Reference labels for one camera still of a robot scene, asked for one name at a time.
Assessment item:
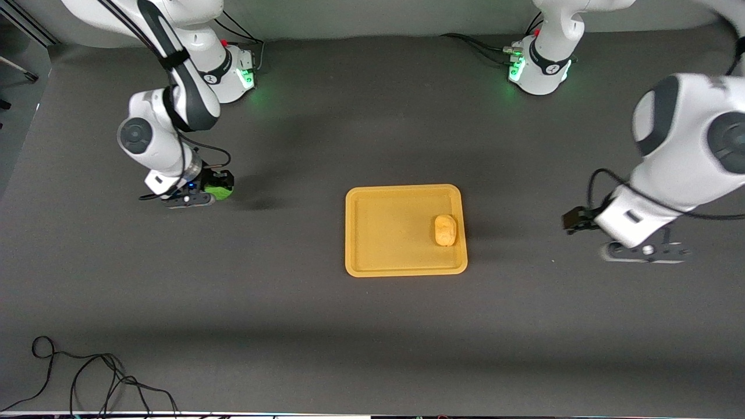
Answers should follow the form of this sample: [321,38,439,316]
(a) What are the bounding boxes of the yellow plastic tray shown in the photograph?
[345,184,469,278]

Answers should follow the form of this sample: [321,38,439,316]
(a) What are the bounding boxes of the thin black loose cable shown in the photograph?
[0,336,181,417]

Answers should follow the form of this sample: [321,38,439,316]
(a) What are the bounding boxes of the black arm base cables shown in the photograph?
[212,9,266,75]
[439,12,545,66]

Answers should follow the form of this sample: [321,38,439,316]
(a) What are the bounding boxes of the black right arm base cables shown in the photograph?
[212,9,266,75]

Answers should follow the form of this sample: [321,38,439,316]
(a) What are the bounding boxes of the black left arm base cables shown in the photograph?
[439,12,545,66]

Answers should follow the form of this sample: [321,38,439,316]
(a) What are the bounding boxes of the black metal frame rail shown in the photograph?
[0,0,60,48]

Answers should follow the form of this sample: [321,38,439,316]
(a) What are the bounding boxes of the yellow-brown potato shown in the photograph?
[434,214,458,247]

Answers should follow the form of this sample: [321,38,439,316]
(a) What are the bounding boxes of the dark grey table cloth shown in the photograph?
[0,26,745,415]

